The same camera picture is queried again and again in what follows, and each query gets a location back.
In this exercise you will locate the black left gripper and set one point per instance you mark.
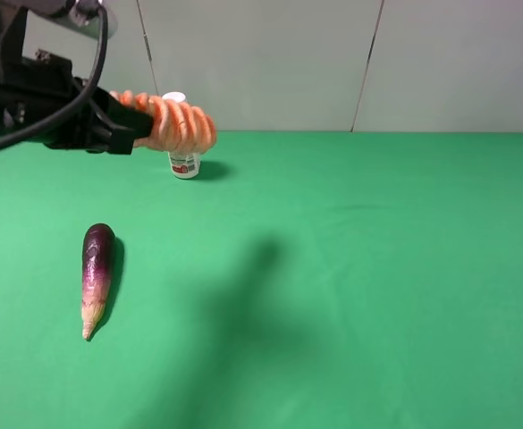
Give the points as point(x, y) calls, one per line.
point(43, 102)

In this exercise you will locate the orange twisted bread roll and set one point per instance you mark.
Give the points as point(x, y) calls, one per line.
point(178, 127)

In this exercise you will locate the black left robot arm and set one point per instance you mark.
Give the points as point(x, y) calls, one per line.
point(13, 24)

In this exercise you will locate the white plastic bottle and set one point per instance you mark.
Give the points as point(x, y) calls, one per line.
point(182, 166)

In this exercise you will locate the purple eggplant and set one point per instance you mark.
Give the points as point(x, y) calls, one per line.
point(97, 271)

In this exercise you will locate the green table cloth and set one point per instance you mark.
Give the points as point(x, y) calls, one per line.
point(303, 280)

